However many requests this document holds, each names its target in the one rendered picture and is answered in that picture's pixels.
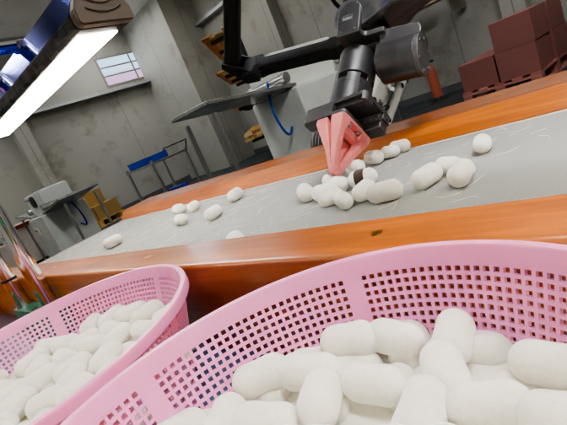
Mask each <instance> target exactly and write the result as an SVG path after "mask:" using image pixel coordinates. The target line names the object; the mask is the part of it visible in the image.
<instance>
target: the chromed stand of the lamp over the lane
mask: <svg viewBox="0 0 567 425"><path fill-rule="evenodd" d="M23 40H24V37H23V36H15V37H8V38H1V39H0V56H3V55H9V54H15V55H17V54H18V53H19V52H20V49H21V48H22V46H23ZM4 246H5V247H6V249H7V250H8V253H9V254H10V255H11V256H12V258H13V260H14V262H15V264H16V265H17V267H18V268H19V270H20V271H21V273H22V275H23V276H24V279H25V280H26V282H27V283H28V284H29V286H30V288H31V290H32V291H33V293H34V294H35V296H36V297H37V299H38V301H39V302H32V301H31V300H30V298H29V297H28V295H27V293H26V292H25V290H24V289H23V287H22V286H21V284H20V282H19V280H18V279H17V276H16V275H14V272H13V271H12V269H11V268H10V266H9V264H8V263H7V261H6V260H5V258H4V257H3V254H2V253H1V251H0V283H1V284H2V285H3V286H4V288H5V289H6V291H7V292H8V295H9V296H10V298H11V299H12V300H13V302H14V304H15V305H16V309H14V310H13V312H14V313H15V314H16V315H17V317H18V319H20V318H22V317H24V316H26V315H27V314H29V313H31V312H33V311H35V310H37V309H39V308H41V307H43V306H45V305H47V304H49V303H51V302H53V301H55V300H57V299H58V298H57V296H56V295H55V294H54V292H53V290H52V289H51V286H50V285H49V283H48V281H47V280H46V278H45V277H44V275H43V273H42V272H41V269H40V268H39V267H38V265H37V264H36V262H35V260H34V258H33V256H32V255H31V254H30V252H29V250H28V248H27V247H26V245H25V243H24V241H23V240H22V239H21V237H20V235H19V233H18V231H17V230H16V228H15V227H14V225H13V223H12V222H11V220H10V218H9V217H8V215H7V214H6V212H5V210H4V209H3V206H2V205H1V203H0V248H1V247H4Z"/></svg>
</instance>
